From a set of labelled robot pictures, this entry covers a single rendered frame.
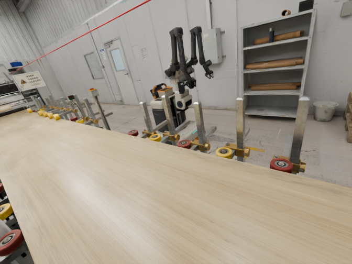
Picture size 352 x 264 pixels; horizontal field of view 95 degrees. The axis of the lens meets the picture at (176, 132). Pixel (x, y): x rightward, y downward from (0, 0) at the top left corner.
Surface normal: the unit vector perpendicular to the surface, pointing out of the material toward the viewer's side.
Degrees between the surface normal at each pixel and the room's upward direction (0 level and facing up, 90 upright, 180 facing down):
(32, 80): 90
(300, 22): 90
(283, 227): 0
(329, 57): 90
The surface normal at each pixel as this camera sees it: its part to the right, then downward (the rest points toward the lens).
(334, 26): -0.59, 0.46
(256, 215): -0.18, -0.88
